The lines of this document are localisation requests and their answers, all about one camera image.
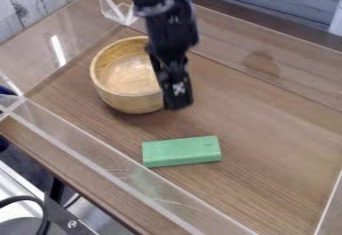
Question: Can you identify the clear acrylic corner bracket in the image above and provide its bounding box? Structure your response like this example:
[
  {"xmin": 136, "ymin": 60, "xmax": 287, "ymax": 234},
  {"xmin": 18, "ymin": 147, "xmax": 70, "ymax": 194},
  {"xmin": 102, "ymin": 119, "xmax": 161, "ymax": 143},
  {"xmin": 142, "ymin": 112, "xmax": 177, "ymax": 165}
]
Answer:
[{"xmin": 98, "ymin": 0, "xmax": 137, "ymax": 26}]

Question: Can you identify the black metal table leg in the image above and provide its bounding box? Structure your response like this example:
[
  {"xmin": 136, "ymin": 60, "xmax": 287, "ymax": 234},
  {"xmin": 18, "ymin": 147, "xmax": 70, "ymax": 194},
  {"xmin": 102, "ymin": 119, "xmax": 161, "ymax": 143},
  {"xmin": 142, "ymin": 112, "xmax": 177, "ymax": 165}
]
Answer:
[{"xmin": 49, "ymin": 178, "xmax": 65, "ymax": 204}]

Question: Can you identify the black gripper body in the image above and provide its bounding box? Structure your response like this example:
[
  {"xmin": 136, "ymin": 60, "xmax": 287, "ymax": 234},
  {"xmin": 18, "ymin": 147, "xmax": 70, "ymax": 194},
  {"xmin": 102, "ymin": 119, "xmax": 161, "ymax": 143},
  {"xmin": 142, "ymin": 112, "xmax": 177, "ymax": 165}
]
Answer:
[{"xmin": 134, "ymin": 0, "xmax": 199, "ymax": 65}]

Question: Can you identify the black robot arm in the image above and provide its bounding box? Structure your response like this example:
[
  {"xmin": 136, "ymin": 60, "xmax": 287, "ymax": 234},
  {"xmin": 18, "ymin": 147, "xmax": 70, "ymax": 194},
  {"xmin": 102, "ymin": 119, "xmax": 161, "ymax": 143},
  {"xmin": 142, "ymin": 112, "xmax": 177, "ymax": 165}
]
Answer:
[{"xmin": 132, "ymin": 0, "xmax": 199, "ymax": 110}]

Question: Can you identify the clear acrylic front wall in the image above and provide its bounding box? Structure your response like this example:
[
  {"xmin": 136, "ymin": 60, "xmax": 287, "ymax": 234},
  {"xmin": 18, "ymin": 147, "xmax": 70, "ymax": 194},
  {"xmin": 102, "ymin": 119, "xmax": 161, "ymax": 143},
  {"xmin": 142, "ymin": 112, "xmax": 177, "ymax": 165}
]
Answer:
[{"xmin": 0, "ymin": 83, "xmax": 256, "ymax": 235}]

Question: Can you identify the green rectangular block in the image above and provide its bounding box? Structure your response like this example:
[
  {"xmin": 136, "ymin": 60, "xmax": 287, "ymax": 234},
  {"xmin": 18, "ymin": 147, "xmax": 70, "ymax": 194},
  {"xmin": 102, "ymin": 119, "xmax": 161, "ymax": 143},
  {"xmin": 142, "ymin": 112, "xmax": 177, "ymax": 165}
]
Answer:
[{"xmin": 141, "ymin": 136, "xmax": 221, "ymax": 168}]

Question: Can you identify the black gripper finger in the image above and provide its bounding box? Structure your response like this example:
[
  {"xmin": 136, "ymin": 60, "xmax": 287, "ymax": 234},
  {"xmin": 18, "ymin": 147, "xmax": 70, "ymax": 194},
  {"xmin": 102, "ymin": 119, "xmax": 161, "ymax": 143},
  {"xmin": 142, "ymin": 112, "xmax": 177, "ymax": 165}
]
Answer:
[
  {"xmin": 157, "ymin": 59, "xmax": 193, "ymax": 111},
  {"xmin": 149, "ymin": 53, "xmax": 168, "ymax": 86}
]

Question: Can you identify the black cable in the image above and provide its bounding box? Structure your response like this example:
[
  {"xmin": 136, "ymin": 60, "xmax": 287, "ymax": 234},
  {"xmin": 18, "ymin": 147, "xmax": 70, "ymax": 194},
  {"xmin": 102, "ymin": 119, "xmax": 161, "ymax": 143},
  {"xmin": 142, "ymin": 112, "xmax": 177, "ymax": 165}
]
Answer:
[{"xmin": 0, "ymin": 195, "xmax": 50, "ymax": 235}]

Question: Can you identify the brown wooden bowl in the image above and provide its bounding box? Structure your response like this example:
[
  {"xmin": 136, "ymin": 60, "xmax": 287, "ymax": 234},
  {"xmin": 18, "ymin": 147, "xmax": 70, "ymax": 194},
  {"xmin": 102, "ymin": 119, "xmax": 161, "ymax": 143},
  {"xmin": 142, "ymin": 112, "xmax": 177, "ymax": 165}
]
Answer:
[{"xmin": 89, "ymin": 36, "xmax": 164, "ymax": 114}]

